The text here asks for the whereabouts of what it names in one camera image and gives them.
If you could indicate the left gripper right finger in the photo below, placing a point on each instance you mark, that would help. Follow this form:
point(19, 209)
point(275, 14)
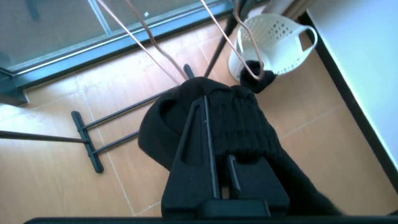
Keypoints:
point(258, 180)

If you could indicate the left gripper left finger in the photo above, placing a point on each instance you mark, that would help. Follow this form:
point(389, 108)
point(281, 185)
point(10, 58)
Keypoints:
point(192, 174)

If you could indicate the black clothes rack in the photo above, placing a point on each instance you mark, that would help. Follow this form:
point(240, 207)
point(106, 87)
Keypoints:
point(87, 143)

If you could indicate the white laundry basket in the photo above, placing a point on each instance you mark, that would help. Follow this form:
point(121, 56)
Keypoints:
point(280, 53)

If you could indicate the beige curtain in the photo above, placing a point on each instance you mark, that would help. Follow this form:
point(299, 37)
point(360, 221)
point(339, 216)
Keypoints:
point(289, 6)

